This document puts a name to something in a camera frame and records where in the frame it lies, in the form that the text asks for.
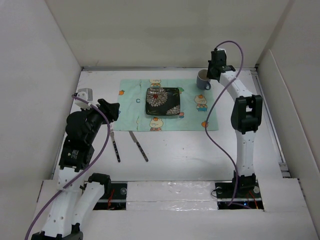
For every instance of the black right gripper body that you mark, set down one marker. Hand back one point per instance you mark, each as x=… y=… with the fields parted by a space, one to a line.
x=211 y=64

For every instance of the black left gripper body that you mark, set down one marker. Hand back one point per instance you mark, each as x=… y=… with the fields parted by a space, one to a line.
x=97 y=118

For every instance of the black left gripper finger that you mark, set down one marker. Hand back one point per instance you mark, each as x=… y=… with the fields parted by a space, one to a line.
x=113 y=115
x=105 y=106

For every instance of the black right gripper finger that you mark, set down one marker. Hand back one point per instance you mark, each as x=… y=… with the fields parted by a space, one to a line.
x=208 y=73
x=213 y=74

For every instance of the purple ceramic mug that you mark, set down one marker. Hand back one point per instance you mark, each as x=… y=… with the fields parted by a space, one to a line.
x=202 y=82

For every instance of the fork with black dotted handle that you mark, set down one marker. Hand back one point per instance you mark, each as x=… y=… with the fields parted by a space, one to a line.
x=112 y=135

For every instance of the knife with black dotted handle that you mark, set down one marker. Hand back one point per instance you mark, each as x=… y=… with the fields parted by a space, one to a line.
x=139 y=146

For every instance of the green cartoon print cloth placemat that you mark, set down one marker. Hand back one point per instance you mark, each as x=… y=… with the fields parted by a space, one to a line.
x=194 y=107

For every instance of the black floral square plate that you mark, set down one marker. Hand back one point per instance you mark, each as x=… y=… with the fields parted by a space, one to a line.
x=163 y=101

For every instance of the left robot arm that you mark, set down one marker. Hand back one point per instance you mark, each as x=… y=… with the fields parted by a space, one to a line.
x=76 y=195

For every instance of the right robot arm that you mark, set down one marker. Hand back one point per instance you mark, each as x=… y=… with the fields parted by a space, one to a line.
x=246 y=117

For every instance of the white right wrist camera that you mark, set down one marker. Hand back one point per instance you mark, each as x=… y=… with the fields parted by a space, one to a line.
x=220 y=49

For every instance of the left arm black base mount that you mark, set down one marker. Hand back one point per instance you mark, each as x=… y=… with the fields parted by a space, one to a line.
x=116 y=200

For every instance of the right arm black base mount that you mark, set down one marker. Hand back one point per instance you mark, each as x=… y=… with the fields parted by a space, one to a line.
x=247 y=199

